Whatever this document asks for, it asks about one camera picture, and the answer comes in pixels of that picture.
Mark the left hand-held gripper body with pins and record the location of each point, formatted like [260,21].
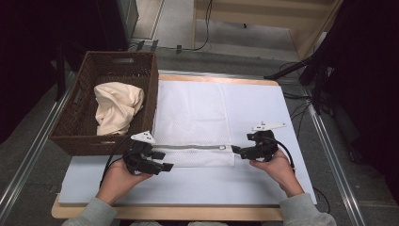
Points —
[138,160]

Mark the person's right hand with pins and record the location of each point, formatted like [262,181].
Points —
[279,172]

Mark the person's left hand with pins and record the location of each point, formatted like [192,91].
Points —
[117,182]

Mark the brown wicker basket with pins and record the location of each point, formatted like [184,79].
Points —
[75,125]

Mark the metal floor rail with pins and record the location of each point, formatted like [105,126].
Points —
[34,141]
[332,163]

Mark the light wooden shelf unit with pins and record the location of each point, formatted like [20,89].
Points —
[238,20]

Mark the white mesh laundry bag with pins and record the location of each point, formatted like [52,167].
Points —
[191,119]

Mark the person's grey clothing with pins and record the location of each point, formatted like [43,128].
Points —
[204,224]

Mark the dark grey cabinet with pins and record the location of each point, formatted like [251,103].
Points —
[128,15]

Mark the black tripod stand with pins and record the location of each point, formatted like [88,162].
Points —
[288,70]

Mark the white board mat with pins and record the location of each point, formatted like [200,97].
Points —
[188,188]

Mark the cream cloth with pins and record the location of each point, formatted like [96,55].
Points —
[117,106]

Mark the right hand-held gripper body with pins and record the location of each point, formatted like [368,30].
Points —
[263,144]

